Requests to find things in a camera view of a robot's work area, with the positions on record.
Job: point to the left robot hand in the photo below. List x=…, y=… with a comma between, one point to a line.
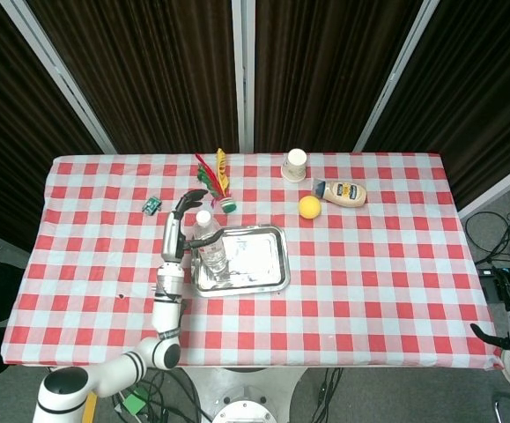
x=173, y=233

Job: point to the clear plastic water bottle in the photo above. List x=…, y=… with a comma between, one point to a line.
x=212, y=247

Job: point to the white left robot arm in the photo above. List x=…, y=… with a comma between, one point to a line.
x=166, y=313

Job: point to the rectangular stainless steel tray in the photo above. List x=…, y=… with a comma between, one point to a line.
x=254, y=260

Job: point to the mayonnaise squeeze bottle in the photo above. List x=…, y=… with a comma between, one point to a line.
x=345, y=193

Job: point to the small green toy car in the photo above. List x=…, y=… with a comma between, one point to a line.
x=152, y=206

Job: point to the colourful feather shuttlecock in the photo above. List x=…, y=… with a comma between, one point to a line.
x=221, y=180

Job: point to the upturned white paper cup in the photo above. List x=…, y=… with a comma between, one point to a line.
x=293, y=167

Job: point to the yellow ball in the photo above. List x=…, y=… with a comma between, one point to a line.
x=310, y=207

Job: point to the small green box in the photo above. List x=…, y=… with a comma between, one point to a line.
x=135, y=404

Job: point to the red white checkered tablecloth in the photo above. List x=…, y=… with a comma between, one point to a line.
x=347, y=286

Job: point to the white partition frame post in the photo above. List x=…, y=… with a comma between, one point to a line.
x=497, y=185
x=56, y=70
x=395, y=75
x=243, y=75

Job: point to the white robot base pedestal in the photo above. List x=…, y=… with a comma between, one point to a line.
x=241, y=392

